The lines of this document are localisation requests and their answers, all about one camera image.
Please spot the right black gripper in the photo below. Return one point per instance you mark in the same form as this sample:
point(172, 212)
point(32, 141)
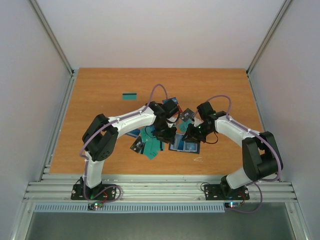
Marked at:
point(193, 135)

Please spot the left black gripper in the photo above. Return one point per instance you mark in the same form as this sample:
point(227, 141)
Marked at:
point(167, 138)

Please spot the navy blue card holder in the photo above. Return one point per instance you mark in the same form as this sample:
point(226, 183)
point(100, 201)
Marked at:
point(179, 145)

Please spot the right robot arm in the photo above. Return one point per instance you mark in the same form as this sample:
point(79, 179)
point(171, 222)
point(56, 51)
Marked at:
point(261, 158)

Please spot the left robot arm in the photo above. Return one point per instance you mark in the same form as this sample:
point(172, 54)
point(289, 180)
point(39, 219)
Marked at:
point(100, 138)

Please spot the green card centre left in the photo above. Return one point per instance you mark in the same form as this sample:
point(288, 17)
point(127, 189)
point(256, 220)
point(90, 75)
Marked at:
point(146, 136)

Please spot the green card right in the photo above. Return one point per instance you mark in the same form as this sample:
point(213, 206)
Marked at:
point(183, 126)

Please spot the green card with stripe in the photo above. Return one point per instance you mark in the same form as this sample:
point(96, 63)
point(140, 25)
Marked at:
point(152, 146)

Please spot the black card right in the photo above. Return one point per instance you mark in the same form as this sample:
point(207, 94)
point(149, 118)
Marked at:
point(186, 114)

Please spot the black card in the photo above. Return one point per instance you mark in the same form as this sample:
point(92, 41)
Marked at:
point(138, 145)
point(186, 114)

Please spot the blue card left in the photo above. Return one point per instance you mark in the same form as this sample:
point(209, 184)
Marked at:
point(134, 133)

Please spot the blue card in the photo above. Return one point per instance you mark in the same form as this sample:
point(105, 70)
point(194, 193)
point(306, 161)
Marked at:
point(174, 99)
point(134, 133)

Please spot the black card lower left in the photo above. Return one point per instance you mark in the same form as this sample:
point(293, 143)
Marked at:
point(138, 145)

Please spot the blue card top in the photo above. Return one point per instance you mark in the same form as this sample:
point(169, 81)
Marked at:
point(174, 99)

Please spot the lone green card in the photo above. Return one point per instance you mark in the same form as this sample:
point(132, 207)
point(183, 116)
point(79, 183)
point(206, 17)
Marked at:
point(129, 96)

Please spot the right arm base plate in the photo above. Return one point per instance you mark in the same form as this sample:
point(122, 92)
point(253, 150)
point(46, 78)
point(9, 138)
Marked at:
point(214, 192)

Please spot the grey slotted cable duct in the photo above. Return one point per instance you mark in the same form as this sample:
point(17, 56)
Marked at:
point(130, 208)

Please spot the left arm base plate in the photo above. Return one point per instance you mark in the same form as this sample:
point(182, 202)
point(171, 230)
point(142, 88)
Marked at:
point(99, 193)

